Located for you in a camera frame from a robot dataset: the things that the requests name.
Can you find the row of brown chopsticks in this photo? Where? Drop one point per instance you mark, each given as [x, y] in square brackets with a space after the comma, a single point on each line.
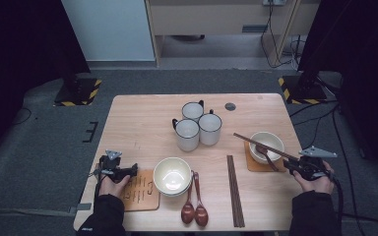
[236, 193]

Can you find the grey tape piece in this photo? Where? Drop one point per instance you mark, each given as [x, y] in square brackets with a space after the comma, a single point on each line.
[84, 206]

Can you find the white ribbed cup black rim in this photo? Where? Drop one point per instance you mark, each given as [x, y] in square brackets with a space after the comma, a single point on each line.
[192, 110]
[210, 131]
[187, 137]

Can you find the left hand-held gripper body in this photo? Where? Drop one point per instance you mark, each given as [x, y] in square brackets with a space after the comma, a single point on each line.
[111, 167]

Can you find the single dark wooden chopstick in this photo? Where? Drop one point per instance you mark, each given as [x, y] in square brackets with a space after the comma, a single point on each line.
[259, 144]

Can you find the black stand with striped base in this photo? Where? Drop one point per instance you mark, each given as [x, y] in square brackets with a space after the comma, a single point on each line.
[78, 93]
[303, 91]

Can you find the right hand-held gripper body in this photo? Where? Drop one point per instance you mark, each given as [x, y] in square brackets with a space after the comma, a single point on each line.
[311, 167]

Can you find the person's right hand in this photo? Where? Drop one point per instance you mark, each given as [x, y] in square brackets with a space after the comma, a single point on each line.
[315, 186]

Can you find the dark curtain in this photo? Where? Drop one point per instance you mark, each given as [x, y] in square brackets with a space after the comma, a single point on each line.
[367, 65]
[19, 65]

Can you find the white power strip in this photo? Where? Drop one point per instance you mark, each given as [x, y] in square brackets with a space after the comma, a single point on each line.
[274, 2]

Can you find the swivel chair base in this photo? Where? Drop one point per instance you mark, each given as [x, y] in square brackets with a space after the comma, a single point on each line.
[187, 37]

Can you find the light wooden desk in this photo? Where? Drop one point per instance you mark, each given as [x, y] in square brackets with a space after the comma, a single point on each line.
[210, 19]

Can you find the wooden coaster with cutouts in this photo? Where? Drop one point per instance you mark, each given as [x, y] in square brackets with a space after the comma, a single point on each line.
[144, 205]
[252, 167]

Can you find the person's left hand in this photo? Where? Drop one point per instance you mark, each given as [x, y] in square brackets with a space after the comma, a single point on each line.
[111, 189]

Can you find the cream ceramic bowl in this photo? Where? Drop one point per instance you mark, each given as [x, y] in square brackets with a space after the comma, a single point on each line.
[172, 175]
[270, 141]
[177, 195]

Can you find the white panel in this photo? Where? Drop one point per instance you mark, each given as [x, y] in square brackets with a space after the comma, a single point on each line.
[108, 29]

